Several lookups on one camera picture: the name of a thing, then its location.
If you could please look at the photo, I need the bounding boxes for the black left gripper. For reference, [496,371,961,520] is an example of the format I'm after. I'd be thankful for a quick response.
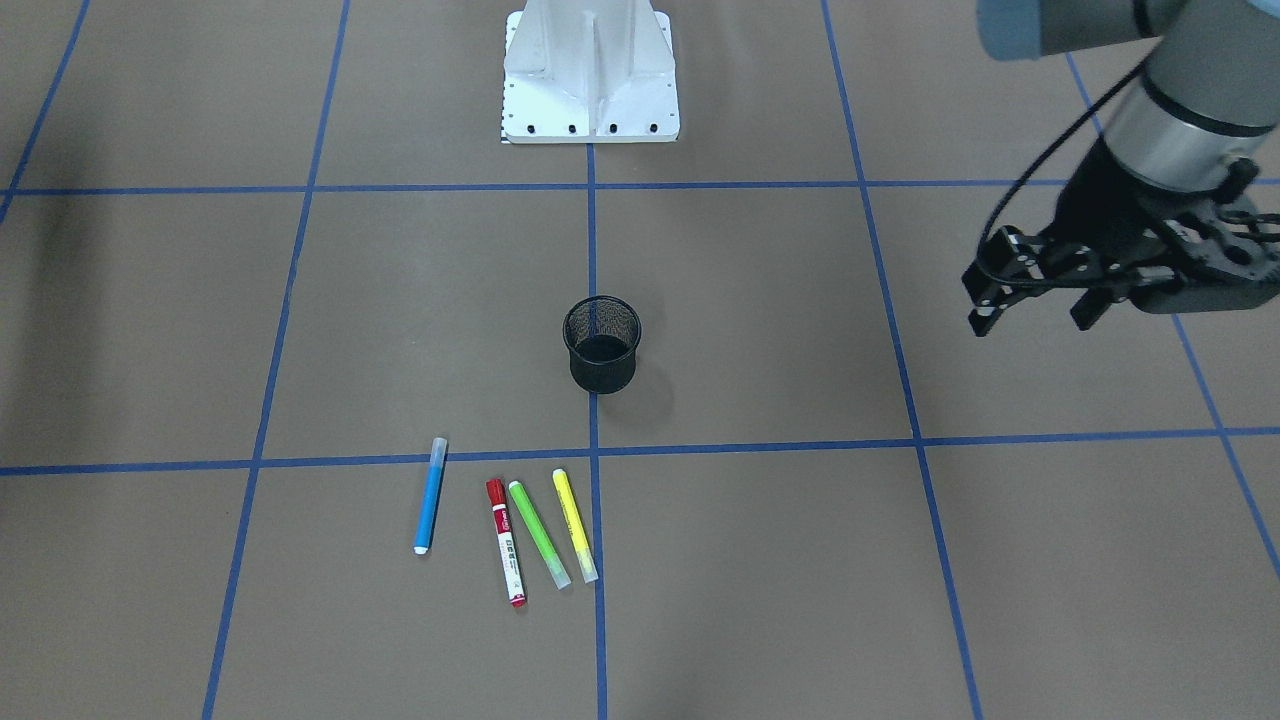
[963,141,1277,337]

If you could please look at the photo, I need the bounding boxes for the yellow highlighter pen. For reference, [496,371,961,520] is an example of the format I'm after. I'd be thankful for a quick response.
[552,468,599,584]

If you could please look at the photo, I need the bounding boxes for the green highlighter pen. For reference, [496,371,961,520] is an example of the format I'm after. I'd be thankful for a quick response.
[508,480,572,591]

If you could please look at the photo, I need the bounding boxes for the red white marker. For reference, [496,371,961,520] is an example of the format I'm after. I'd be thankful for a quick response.
[485,477,527,609]

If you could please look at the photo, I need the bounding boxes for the blue marker pen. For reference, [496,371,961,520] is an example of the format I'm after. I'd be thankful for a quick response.
[412,437,448,557]

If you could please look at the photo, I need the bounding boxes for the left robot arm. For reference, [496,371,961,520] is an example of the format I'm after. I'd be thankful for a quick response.
[963,1,1279,337]

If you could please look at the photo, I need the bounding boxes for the black mesh pen cup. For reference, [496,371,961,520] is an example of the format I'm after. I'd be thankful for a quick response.
[561,295,643,395]

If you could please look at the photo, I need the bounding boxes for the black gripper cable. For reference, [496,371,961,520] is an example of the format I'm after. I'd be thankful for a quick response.
[977,55,1151,286]

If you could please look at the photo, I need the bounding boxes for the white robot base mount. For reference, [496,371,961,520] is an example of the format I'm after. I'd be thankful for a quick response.
[500,1,681,143]

